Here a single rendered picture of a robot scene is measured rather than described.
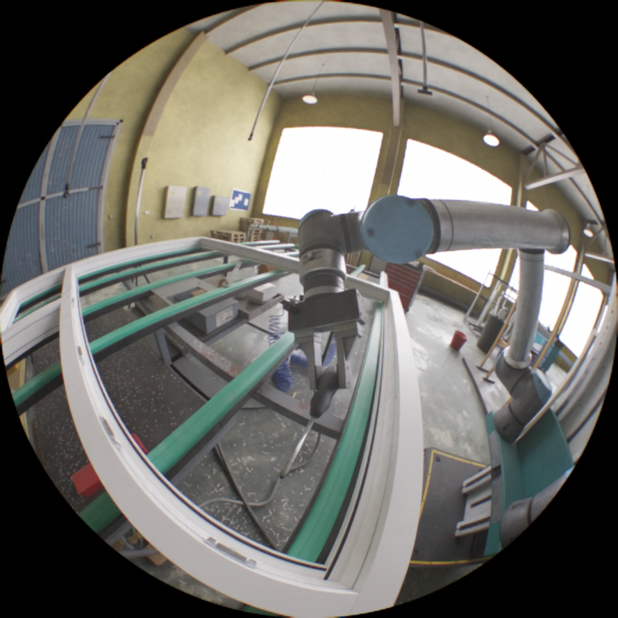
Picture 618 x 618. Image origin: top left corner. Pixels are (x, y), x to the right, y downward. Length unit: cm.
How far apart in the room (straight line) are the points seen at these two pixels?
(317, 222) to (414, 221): 21
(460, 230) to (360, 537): 41
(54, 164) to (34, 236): 172
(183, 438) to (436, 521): 106
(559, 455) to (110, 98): 824
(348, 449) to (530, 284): 71
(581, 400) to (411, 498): 87
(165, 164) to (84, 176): 271
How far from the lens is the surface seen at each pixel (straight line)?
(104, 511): 35
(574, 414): 103
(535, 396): 91
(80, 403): 33
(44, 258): 648
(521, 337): 86
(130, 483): 24
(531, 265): 74
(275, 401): 38
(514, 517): 78
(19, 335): 78
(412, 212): 24
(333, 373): 30
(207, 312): 91
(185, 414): 66
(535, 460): 98
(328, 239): 36
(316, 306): 31
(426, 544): 109
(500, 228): 36
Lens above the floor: 114
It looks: 25 degrees down
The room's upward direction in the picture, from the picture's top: 14 degrees clockwise
